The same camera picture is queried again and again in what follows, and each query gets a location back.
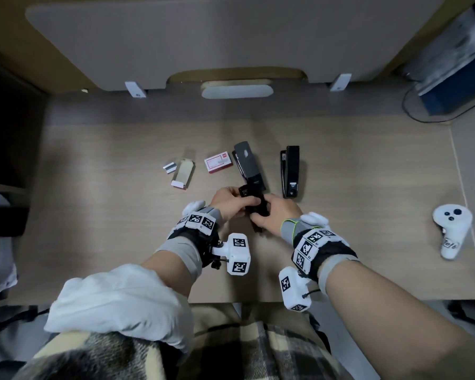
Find person's left hand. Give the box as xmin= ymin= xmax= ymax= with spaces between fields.
xmin=210 ymin=187 xmax=262 ymax=225

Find person's right hand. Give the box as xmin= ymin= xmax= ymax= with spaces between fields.
xmin=251 ymin=193 xmax=304 ymax=237

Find black stapler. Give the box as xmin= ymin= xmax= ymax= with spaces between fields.
xmin=232 ymin=141 xmax=271 ymax=234
xmin=280 ymin=145 xmax=301 ymax=199

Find person's left forearm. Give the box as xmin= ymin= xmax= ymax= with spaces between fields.
xmin=140 ymin=236 xmax=207 ymax=303

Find person's right forearm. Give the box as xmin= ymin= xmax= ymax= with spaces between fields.
xmin=320 ymin=257 xmax=475 ymax=380

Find red staple box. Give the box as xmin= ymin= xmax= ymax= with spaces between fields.
xmin=204 ymin=151 xmax=234 ymax=174

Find closed black stapler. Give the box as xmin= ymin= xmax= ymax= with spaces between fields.
xmin=280 ymin=145 xmax=301 ymax=199

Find left wrist marker band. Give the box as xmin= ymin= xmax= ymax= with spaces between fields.
xmin=167 ymin=200 xmax=223 ymax=270

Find wrist marker band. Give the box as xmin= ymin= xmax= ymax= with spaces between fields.
xmin=167 ymin=200 xmax=223 ymax=270
xmin=281 ymin=211 xmax=359 ymax=282

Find right wrist marker band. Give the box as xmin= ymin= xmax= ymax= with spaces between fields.
xmin=281 ymin=211 xmax=359 ymax=282

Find open beige staple box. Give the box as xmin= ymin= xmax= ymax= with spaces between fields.
xmin=171 ymin=157 xmax=196 ymax=191

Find plaid beige garment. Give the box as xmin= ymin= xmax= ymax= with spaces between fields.
xmin=11 ymin=304 xmax=355 ymax=380

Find white rolled sleeve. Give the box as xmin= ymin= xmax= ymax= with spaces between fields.
xmin=43 ymin=263 xmax=195 ymax=354

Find beige desk partition board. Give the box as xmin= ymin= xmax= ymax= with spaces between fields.
xmin=25 ymin=0 xmax=449 ymax=92

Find white handheld controller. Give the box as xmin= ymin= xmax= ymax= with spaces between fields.
xmin=432 ymin=204 xmax=473 ymax=260

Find dark side cabinet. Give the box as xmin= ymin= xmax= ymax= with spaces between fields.
xmin=0 ymin=55 xmax=50 ymax=239

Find blue and grey box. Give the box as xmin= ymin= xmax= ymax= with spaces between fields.
xmin=403 ymin=0 xmax=475 ymax=117

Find left wrist white camera cube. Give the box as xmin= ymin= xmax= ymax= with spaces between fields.
xmin=211 ymin=233 xmax=252 ymax=277

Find wrist white camera cube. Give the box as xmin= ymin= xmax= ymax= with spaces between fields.
xmin=278 ymin=266 xmax=322 ymax=313
xmin=211 ymin=233 xmax=252 ymax=277

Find right wrist white camera cube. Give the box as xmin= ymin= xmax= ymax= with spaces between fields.
xmin=278 ymin=266 xmax=322 ymax=313

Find white oval cable grommet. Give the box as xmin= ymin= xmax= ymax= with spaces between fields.
xmin=200 ymin=83 xmax=274 ymax=100

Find white partition bracket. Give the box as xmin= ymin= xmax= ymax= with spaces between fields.
xmin=329 ymin=73 xmax=352 ymax=92
xmin=124 ymin=80 xmax=147 ymax=99

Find black cable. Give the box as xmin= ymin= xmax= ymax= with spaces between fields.
xmin=402 ymin=80 xmax=462 ymax=124

